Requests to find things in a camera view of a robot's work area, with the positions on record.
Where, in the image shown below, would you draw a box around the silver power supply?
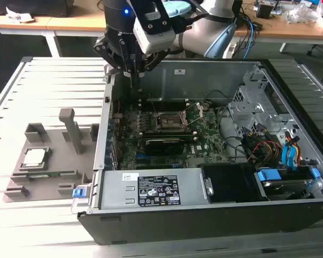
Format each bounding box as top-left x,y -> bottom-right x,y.
100,168 -> 206,211

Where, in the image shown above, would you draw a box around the blue drive cable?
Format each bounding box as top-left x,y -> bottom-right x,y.
281,135 -> 300,171

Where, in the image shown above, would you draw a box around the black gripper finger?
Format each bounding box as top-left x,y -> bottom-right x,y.
93,37 -> 135,88
134,49 -> 169,88

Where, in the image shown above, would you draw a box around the black plastic shroud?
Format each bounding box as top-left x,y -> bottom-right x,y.
200,163 -> 262,204

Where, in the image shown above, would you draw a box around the thin black wire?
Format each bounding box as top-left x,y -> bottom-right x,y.
205,89 -> 234,110

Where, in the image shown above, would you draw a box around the black PC case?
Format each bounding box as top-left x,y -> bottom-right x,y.
76,58 -> 323,246

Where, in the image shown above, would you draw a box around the green RAM stick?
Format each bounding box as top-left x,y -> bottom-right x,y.
28,173 -> 62,178

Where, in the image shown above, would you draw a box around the white crumpled paper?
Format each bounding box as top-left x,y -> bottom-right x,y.
5,6 -> 36,24

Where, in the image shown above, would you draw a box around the wooden desk with white legs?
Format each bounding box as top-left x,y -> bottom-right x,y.
231,0 -> 323,54
0,5 -> 146,58

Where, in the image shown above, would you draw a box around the blue case latch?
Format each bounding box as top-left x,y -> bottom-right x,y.
73,188 -> 87,200

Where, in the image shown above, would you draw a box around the CPU socket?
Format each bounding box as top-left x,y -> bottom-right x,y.
156,111 -> 191,133

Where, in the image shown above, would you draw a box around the hard disk in blue carrier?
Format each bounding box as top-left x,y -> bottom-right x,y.
254,166 -> 323,202

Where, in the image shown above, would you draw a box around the black graphics card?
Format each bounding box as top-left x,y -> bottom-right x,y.
144,138 -> 186,157

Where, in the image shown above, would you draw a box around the clear plastic bags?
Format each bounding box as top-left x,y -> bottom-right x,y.
282,4 -> 321,25

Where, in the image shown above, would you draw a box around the green motherboard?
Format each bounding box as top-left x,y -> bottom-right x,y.
107,98 -> 232,171

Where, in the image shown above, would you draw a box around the blue hanging cable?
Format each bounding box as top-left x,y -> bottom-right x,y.
241,15 -> 257,60

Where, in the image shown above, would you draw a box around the white power strip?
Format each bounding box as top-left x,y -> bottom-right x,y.
221,42 -> 238,59

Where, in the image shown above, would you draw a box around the thick black cable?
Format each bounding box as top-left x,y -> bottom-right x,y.
217,106 -> 250,163

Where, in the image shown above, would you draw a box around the coloured wire bundle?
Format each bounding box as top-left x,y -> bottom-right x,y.
252,140 -> 284,162

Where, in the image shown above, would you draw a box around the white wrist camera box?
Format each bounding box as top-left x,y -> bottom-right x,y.
133,18 -> 178,55

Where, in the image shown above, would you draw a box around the grey parts rack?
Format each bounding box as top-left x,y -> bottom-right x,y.
2,107 -> 101,203

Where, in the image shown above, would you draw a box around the silver CPU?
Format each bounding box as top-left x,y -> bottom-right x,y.
22,148 -> 48,169

